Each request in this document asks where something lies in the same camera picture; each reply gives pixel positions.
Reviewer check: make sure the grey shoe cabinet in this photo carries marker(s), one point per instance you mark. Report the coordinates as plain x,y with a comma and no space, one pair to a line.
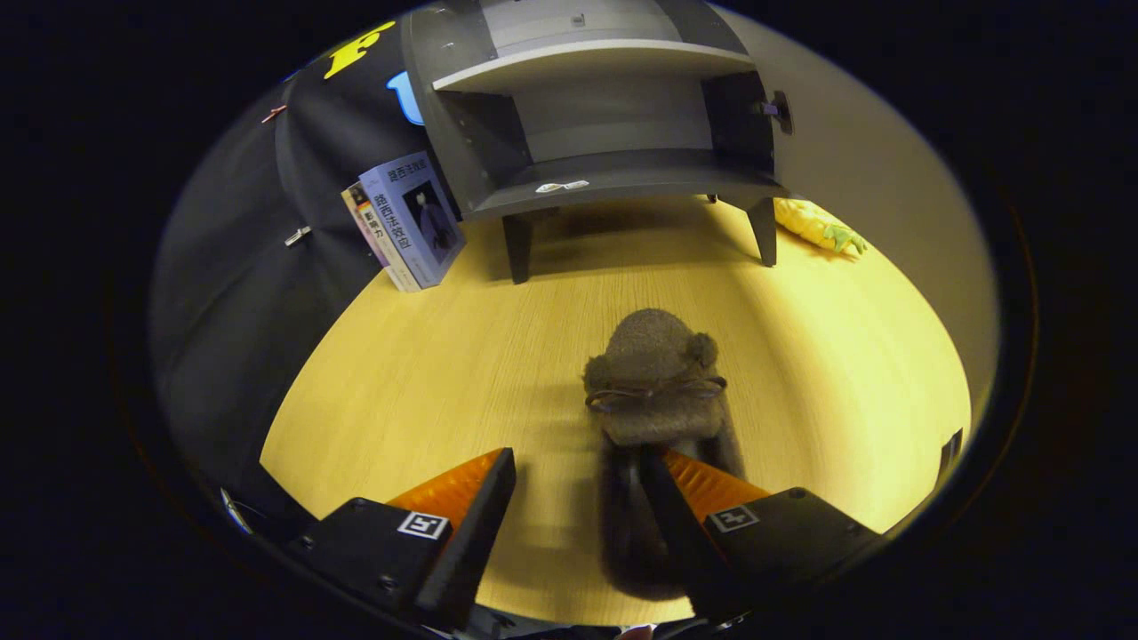
613,169

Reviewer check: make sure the blue-grey book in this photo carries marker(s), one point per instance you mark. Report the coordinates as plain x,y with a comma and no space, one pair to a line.
413,213

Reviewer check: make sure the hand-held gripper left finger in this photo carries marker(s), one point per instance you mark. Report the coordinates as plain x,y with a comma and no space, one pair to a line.
476,533

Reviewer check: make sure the brown plush slipper shoe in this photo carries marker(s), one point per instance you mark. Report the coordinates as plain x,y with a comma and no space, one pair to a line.
653,356

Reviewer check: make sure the black backdrop cloth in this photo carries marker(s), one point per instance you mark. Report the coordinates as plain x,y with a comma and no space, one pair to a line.
231,338

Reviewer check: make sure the white book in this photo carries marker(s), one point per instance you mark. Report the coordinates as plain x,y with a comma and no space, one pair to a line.
378,244

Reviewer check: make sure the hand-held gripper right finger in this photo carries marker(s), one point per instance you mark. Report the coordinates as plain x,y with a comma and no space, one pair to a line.
680,533

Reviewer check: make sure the wooden clothes peg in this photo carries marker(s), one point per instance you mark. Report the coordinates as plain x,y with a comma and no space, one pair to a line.
274,113

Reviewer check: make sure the yellow plush toy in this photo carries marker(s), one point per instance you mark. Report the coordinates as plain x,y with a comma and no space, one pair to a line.
813,222

